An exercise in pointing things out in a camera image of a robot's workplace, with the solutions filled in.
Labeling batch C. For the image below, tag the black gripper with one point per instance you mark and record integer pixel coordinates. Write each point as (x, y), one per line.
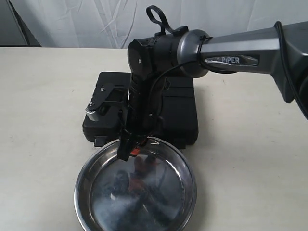
(141, 113)

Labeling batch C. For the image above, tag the black plastic tool case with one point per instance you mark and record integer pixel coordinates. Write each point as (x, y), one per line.
(179, 115)

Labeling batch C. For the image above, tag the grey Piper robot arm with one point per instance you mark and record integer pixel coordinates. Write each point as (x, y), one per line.
(280, 51)

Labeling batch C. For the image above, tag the round steel tray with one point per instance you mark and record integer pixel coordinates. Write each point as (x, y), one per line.
(154, 190)

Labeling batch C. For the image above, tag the white backdrop curtain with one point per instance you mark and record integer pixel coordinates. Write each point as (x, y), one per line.
(115, 23)

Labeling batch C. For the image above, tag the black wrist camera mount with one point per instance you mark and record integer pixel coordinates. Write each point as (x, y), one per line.
(104, 97)

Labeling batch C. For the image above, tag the dark vertical frame post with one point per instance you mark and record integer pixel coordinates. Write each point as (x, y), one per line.
(30, 40)

